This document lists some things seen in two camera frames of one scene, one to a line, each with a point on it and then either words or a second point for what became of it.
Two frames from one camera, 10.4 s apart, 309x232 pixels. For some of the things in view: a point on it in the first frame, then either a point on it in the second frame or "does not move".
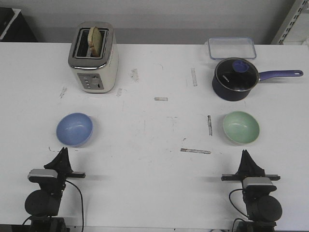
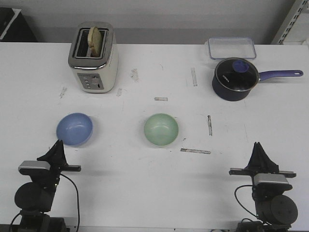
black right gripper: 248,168 → 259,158
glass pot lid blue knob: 237,74 does not move
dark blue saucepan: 233,78 does not move
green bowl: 241,127 → 161,129
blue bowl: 74,129 does not move
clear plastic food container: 226,47 does not move
